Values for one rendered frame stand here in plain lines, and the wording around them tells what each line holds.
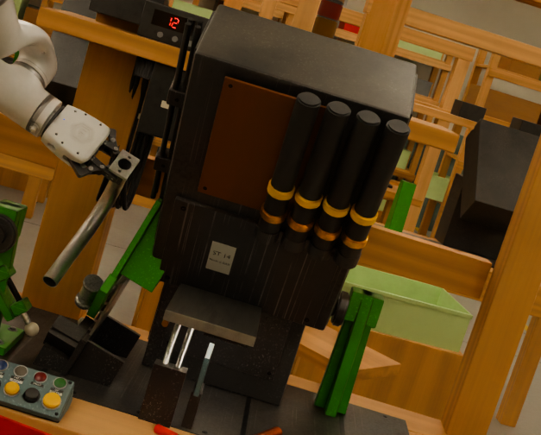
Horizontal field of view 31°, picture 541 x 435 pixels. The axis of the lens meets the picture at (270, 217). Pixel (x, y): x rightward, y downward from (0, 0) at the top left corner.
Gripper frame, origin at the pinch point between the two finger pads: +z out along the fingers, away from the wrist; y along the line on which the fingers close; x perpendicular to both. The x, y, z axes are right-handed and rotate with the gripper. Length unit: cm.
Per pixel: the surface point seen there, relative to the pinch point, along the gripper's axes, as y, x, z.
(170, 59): 25.6, -4.9, -4.6
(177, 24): 32.4, -7.2, -7.7
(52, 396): -45.8, -1.8, 14.3
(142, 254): -13.6, -1.8, 13.3
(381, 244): 33, 14, 58
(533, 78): 594, 411, 223
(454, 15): 837, 605, 171
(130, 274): -16.9, 1.3, 13.6
